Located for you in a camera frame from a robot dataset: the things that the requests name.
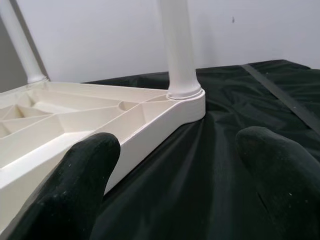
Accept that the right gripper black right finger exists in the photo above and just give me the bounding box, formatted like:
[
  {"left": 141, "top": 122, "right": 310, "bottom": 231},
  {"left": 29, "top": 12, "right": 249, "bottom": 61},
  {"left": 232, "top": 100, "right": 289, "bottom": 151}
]
[{"left": 236, "top": 126, "right": 320, "bottom": 240}]

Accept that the white plastic children table top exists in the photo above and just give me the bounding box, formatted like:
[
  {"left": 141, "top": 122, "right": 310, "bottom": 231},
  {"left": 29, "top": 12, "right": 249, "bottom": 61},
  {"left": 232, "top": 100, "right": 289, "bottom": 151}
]
[{"left": 0, "top": 81, "right": 207, "bottom": 200}]

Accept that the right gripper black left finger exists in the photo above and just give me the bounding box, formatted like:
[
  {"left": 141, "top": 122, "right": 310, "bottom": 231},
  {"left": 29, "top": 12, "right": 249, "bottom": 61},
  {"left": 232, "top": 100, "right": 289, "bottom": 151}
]
[{"left": 4, "top": 131, "right": 121, "bottom": 240}]

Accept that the white plastic table leg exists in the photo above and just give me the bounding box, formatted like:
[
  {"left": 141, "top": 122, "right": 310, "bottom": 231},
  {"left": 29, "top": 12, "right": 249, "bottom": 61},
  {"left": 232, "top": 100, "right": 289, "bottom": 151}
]
[
  {"left": 0, "top": 0, "right": 49, "bottom": 85},
  {"left": 156, "top": 0, "right": 203, "bottom": 100}
]

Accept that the black table cloth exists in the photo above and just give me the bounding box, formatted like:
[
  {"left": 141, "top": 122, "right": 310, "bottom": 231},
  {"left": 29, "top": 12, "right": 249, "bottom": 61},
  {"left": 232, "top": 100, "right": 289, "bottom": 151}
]
[{"left": 81, "top": 59, "right": 320, "bottom": 240}]

